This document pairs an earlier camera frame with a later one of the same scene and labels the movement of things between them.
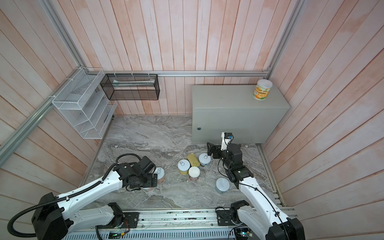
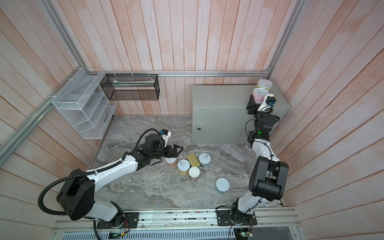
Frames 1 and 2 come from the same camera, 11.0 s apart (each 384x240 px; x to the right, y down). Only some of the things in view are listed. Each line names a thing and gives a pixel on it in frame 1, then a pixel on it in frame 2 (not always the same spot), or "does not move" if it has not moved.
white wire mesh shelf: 83,102 does not move
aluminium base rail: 166,221 does not move
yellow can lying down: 193,160 does not move
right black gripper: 211,150 → 251,106
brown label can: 160,173 → 170,162
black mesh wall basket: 131,86 does not move
